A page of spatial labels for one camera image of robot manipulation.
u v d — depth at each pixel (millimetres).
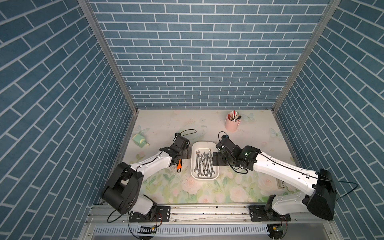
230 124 1029
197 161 917
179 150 697
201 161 915
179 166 894
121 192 425
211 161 746
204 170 886
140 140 937
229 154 578
